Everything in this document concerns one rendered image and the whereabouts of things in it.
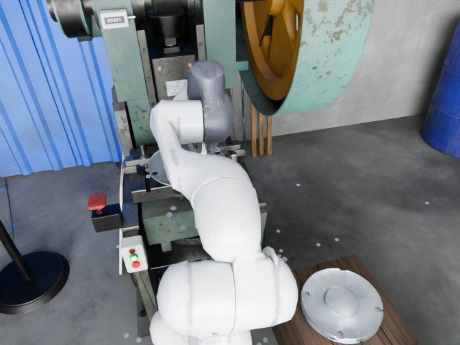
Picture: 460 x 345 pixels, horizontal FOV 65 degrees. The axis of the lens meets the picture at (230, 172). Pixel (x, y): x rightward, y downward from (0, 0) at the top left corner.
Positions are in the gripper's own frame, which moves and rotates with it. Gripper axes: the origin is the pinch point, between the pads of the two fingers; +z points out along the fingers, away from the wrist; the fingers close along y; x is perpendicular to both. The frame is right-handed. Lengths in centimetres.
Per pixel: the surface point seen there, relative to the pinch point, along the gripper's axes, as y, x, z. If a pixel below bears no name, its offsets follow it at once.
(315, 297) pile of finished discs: 33, -47, 39
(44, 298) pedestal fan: -80, -13, 96
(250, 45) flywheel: 31, 50, 9
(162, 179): -13.5, 2.6, 18.9
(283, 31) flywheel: 33.5, 31.3, -14.9
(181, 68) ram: -1.0, 28.9, -6.8
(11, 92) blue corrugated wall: -93, 116, 94
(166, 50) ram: -4.5, 34.9, -9.0
